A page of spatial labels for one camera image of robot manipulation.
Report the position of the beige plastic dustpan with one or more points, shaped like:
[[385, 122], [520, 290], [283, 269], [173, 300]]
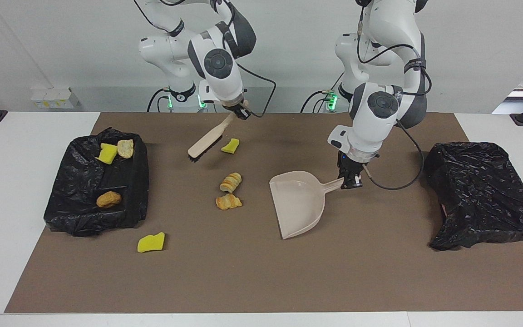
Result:
[[300, 204]]

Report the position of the brown table mat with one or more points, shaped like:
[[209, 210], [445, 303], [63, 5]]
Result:
[[288, 272]]

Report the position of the black bag lined bin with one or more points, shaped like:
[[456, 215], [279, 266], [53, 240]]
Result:
[[80, 181], [484, 195]]

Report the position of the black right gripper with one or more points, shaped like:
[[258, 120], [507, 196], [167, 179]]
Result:
[[235, 106]]

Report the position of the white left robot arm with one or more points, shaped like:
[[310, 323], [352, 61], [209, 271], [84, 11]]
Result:
[[379, 109]]

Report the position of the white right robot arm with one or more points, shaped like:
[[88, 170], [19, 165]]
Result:
[[218, 68]]

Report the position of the white power strip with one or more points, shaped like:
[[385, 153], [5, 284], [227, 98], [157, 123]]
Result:
[[55, 97]]

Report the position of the pale bread chunk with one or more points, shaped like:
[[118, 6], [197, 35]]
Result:
[[125, 148], [230, 182]]

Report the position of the orange croissant piece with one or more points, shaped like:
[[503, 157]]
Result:
[[228, 201]]

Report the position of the brown bread roll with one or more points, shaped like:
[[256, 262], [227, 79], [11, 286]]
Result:
[[108, 200]]

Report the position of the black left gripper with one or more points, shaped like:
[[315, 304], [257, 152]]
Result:
[[351, 162]]

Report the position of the small yellow sponge piece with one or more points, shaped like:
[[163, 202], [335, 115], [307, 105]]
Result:
[[230, 146]]

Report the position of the beige hand brush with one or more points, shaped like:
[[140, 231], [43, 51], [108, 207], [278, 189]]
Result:
[[207, 141]]

